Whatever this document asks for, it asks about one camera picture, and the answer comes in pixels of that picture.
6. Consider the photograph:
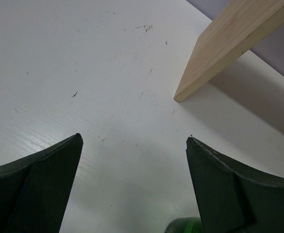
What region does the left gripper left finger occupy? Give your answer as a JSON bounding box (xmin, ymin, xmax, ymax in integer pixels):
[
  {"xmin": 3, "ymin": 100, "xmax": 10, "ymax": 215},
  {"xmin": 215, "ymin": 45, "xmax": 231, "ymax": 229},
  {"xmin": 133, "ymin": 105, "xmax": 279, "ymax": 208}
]
[{"xmin": 0, "ymin": 133, "xmax": 83, "ymax": 233}]

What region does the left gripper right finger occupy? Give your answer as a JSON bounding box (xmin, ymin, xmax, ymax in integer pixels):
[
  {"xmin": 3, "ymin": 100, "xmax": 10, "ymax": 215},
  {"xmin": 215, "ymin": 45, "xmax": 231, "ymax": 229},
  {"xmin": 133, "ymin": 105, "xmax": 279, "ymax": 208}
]
[{"xmin": 186, "ymin": 137, "xmax": 284, "ymax": 233}]

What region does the wooden three-tier shelf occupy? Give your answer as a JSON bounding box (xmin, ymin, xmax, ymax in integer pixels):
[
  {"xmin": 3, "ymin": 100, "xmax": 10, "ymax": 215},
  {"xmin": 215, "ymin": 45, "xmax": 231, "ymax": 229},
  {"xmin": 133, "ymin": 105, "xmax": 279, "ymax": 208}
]
[{"xmin": 174, "ymin": 0, "xmax": 284, "ymax": 102}]

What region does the green bottle yellow label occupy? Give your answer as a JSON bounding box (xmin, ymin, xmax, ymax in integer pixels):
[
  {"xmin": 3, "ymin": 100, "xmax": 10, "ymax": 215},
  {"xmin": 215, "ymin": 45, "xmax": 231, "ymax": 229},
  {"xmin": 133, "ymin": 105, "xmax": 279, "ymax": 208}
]
[{"xmin": 164, "ymin": 217, "xmax": 204, "ymax": 233}]

